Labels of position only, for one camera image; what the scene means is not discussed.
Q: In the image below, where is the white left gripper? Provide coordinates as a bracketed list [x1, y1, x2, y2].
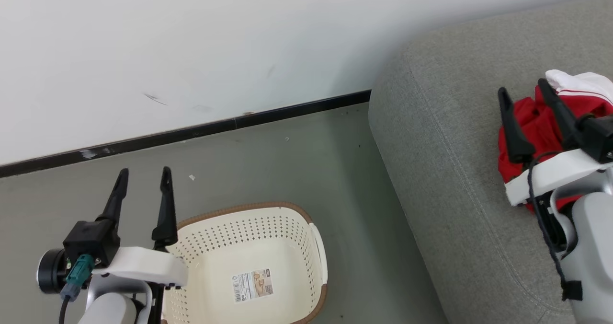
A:
[93, 167, 188, 289]

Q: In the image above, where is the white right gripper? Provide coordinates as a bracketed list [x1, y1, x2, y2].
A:
[497, 78, 613, 208]

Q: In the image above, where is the red white garment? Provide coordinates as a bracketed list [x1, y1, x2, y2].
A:
[497, 69, 613, 214]

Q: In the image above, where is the cream perforated laundry basket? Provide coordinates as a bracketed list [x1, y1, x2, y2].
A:
[160, 202, 329, 324]

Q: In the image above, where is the grey fabric sofa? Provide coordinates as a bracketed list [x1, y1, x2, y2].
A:
[368, 0, 613, 324]

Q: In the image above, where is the black silver cylinder module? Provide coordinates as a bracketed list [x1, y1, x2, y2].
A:
[37, 248, 72, 295]

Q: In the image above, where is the white barcode label sticker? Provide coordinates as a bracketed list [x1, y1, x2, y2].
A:
[232, 268, 274, 304]

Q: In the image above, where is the teal cable connector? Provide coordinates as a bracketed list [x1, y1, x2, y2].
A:
[60, 254, 95, 301]

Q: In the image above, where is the black wall baseboard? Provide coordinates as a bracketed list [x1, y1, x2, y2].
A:
[0, 89, 372, 178]

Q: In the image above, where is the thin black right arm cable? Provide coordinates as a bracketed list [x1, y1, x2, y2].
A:
[527, 151, 584, 301]

